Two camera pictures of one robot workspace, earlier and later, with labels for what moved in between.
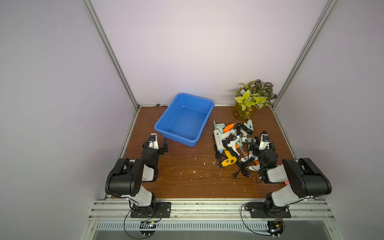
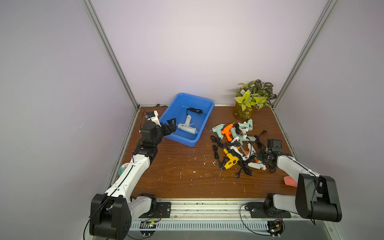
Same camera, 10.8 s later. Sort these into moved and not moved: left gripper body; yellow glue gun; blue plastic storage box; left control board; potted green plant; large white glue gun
Moved: large white glue gun; left gripper body
Not moved: potted green plant; blue plastic storage box; left control board; yellow glue gun
